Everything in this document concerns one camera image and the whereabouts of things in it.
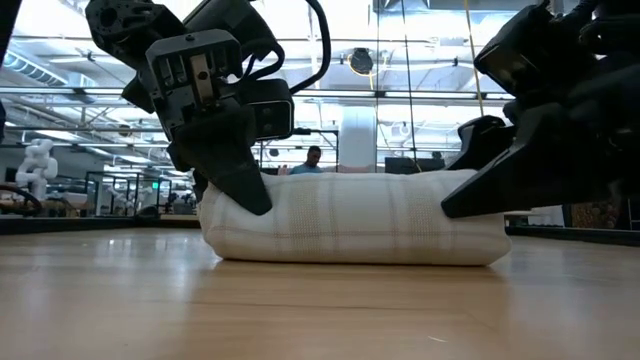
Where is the black overhead gantry frame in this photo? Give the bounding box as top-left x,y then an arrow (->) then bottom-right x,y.
257,127 -> 340,172

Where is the person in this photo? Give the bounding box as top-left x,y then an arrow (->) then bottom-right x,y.
289,145 -> 324,175

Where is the black monitor on stand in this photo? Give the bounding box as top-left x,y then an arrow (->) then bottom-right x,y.
383,157 -> 446,175

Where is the patterned red rug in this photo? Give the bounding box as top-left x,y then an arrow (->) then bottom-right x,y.
569,199 -> 622,230

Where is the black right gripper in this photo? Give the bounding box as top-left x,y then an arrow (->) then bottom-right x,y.
441,49 -> 640,219

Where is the black hanging cable with coil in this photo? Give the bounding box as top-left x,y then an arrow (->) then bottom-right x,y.
399,0 -> 419,169

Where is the white beige plaid towel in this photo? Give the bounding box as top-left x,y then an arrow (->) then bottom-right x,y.
198,168 -> 512,267

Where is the black ceiling cable reel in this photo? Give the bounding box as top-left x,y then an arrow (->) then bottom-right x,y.
348,47 -> 375,76

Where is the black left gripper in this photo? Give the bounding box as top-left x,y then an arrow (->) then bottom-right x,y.
144,28 -> 274,217

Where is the black curved hoop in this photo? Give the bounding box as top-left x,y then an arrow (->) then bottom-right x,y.
0,183 -> 44,212

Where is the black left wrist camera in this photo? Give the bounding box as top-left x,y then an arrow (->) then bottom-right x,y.
239,78 -> 295,141

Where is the black metal cage frame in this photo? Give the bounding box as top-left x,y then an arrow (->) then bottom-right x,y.
84,171 -> 174,217

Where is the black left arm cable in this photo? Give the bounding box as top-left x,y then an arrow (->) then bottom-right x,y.
288,0 -> 333,96

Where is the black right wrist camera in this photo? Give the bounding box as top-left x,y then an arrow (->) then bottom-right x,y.
473,2 -> 596,99

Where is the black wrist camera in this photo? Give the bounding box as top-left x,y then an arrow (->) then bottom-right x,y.
473,2 -> 596,99
239,78 -> 295,141

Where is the yellow hanging cable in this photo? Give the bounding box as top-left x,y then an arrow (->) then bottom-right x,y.
462,0 -> 485,118

